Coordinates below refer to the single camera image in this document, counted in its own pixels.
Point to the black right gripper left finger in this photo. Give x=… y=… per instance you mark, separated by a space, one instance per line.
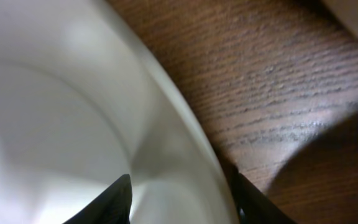
x=112 y=206

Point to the cream plastic bowl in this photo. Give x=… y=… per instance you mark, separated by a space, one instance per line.
x=82 y=102

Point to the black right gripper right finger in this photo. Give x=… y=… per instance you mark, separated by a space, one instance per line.
x=252 y=206

